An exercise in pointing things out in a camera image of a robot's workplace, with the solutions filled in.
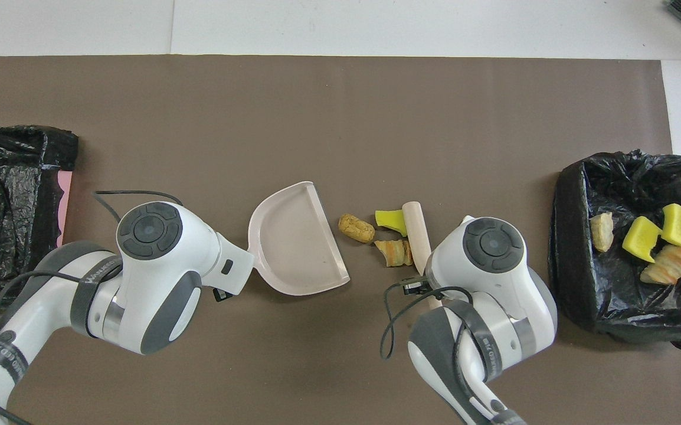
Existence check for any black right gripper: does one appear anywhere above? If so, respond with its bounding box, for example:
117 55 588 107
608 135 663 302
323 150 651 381
401 277 434 296

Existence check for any pointed striped croissant piece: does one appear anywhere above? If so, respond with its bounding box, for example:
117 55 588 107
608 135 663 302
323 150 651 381
374 238 414 268

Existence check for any beige hand brush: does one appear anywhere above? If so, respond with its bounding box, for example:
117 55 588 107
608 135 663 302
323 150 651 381
401 201 444 310

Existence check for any yellow sponge wedge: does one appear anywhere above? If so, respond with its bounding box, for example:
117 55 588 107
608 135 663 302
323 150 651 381
375 209 409 237

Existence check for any brown oval bread roll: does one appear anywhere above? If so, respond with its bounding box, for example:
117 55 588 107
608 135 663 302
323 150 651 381
338 213 376 244

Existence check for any beige plastic dustpan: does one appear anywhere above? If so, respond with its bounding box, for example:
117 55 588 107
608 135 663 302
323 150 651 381
247 181 351 296

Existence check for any pale torn bread piece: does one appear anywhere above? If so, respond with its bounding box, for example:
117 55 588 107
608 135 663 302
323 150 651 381
590 212 615 253

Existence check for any notched yellow sponge piece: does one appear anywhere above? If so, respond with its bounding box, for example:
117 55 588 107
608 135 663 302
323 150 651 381
622 216 663 264

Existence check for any rounded striped croissant piece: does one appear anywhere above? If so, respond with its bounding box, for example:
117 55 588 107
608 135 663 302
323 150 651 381
640 244 681 286

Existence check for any blocky yellow sponge piece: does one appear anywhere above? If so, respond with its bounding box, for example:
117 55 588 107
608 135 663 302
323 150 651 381
662 203 681 249

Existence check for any black bag lined bin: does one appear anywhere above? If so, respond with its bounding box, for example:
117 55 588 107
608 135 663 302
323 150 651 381
548 149 681 353

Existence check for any brown table mat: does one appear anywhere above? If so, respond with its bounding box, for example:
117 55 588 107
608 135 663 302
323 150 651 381
0 55 681 425

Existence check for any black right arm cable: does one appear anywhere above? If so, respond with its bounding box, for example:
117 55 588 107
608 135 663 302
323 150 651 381
379 286 477 425

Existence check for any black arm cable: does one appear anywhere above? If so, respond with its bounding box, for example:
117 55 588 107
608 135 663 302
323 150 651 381
0 190 185 425
379 286 477 425

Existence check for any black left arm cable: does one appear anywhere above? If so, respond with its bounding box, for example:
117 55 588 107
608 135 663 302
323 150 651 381
0 190 185 425

